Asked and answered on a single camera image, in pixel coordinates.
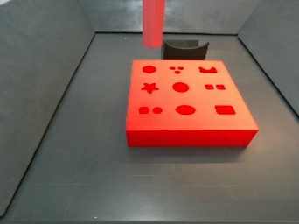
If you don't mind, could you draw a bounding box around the red hexagon peg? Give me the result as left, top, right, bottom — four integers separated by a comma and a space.
142, 0, 165, 48

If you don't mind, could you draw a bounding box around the red shape sorter box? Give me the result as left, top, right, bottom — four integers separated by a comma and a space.
125, 60, 257, 146

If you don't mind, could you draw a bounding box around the black curved holder block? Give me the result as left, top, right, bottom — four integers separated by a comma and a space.
162, 39, 209, 60

